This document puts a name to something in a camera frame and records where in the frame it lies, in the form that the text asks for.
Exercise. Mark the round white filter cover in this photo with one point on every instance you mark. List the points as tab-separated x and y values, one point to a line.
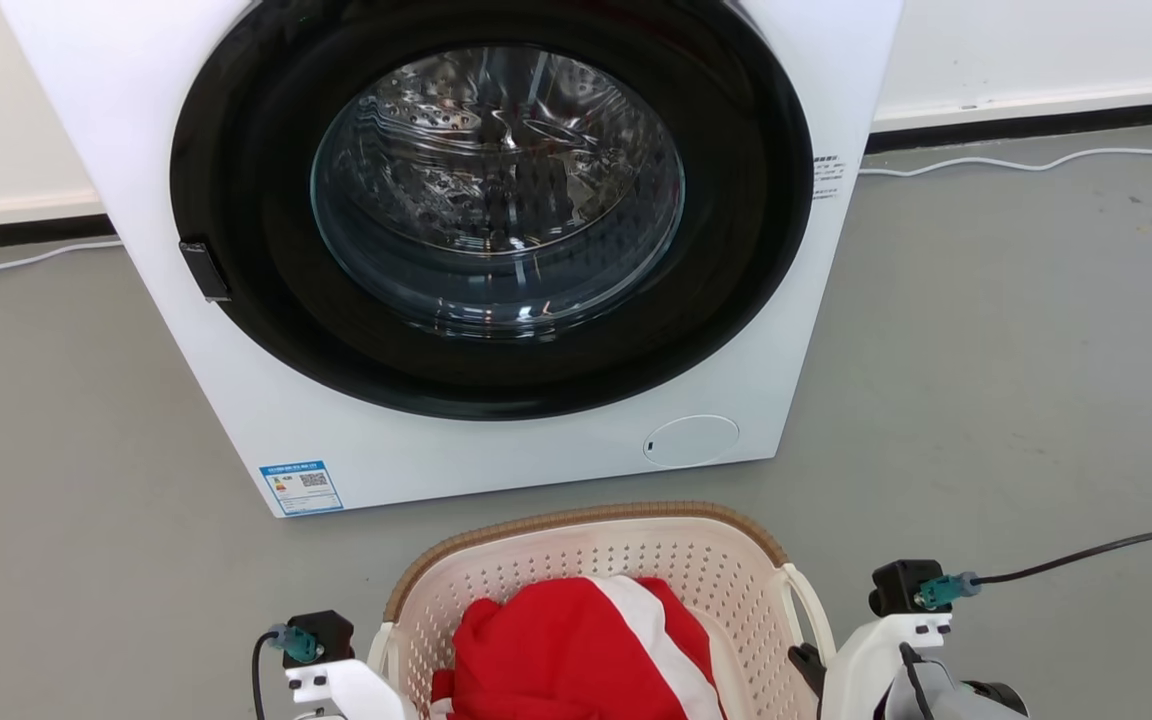
691	441

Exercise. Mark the red and white garment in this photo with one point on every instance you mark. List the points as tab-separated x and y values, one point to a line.
556	660

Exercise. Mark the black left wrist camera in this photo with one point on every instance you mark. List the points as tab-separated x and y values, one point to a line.
328	634

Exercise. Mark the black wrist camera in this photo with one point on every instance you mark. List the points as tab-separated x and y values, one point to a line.
898	584
328	634

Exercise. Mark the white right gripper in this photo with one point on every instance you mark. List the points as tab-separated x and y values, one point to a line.
861	665

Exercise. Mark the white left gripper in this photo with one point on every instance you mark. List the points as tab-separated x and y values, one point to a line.
356	693

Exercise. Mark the blue energy label sticker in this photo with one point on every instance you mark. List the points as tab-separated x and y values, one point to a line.
301	487

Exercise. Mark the small text sticker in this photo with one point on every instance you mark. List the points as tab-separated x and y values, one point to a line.
827	178

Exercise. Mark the cream perforated laundry basket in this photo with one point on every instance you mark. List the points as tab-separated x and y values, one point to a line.
726	580

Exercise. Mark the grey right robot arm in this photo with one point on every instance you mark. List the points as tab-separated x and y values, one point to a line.
946	700

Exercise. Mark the black round washer door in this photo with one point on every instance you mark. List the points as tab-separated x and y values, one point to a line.
236	310

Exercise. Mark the white front-load washing machine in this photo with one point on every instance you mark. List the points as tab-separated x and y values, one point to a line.
186	400

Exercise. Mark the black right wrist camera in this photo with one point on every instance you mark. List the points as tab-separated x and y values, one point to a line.
898	584

